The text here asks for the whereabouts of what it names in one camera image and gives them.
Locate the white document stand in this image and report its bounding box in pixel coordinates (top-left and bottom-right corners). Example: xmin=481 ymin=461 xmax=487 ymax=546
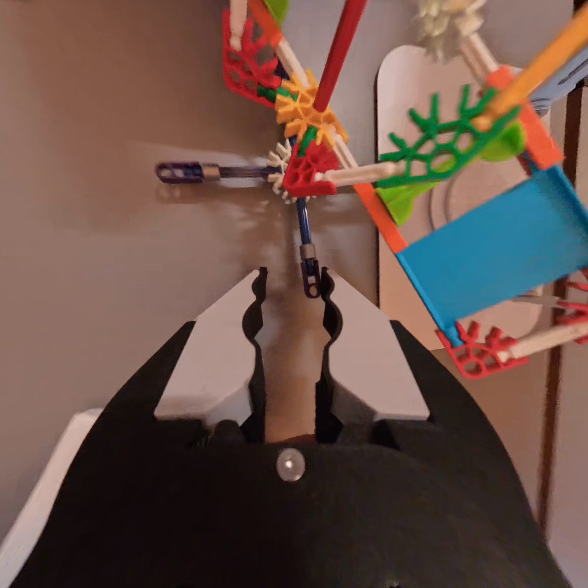
xmin=376 ymin=45 xmax=588 ymax=352

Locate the colourful toy wheel model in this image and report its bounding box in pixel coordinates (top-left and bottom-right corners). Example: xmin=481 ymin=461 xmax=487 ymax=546
xmin=154 ymin=0 xmax=588 ymax=382

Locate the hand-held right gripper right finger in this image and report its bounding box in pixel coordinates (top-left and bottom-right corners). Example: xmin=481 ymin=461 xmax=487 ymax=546
xmin=315 ymin=266 xmax=431 ymax=423

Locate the white building ideas booklet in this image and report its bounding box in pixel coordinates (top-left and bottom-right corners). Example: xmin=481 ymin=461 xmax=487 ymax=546
xmin=0 ymin=408 xmax=105 ymax=559

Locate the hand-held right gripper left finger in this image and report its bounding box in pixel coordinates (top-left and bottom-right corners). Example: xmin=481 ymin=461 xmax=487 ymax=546
xmin=153 ymin=266 xmax=269 ymax=427

